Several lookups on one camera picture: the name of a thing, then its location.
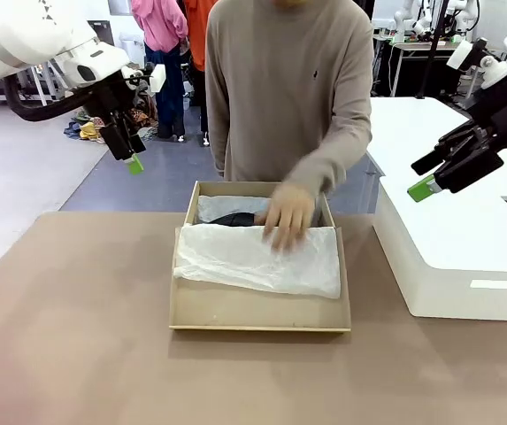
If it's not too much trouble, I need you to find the black vertical pole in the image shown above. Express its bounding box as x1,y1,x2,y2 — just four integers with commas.
415,0,452,99

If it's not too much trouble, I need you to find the person in beige sweater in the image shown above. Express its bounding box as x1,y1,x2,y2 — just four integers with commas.
205,0,373,196

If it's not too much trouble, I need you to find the person's left forearm beige sleeve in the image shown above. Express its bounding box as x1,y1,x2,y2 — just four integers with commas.
284,132,372,196

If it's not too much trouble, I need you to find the brown cardboard shoe box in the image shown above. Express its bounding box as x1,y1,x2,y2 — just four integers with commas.
167,180,353,332

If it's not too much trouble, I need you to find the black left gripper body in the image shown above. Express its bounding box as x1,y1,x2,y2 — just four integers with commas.
83,73,138,130

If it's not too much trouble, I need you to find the small white bin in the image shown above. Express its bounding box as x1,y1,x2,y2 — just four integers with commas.
119,33,147,67

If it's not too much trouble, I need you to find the white tissue wrapping paper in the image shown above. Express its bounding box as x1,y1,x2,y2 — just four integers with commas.
173,194,342,301

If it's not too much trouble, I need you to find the large white storage box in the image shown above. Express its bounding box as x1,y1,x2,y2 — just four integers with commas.
365,96,507,322

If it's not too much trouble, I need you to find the person in pink hoodie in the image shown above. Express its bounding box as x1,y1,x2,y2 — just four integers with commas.
130,0,190,143

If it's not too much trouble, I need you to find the black leather buckle shoe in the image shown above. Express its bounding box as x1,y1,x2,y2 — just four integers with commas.
211,211,270,228

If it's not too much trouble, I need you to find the person in orange top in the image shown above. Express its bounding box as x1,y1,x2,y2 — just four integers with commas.
181,0,221,148

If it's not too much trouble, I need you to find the colourful fabric pile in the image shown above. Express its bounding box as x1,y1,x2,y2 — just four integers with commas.
61,92,159,143

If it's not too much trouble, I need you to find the person's left hand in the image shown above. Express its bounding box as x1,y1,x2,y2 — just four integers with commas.
262,182,317,254

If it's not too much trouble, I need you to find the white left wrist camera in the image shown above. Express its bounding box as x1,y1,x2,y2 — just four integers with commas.
148,64,167,94

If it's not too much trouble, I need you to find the person's right forearm beige sleeve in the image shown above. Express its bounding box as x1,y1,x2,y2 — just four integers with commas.
205,101,236,182

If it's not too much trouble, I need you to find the dark chair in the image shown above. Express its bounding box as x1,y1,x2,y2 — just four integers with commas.
87,19,116,46

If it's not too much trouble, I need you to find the background work table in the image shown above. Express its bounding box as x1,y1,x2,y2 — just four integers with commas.
379,33,473,99

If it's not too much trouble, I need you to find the black left arm hose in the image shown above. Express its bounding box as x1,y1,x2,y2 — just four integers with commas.
3,73,104,124

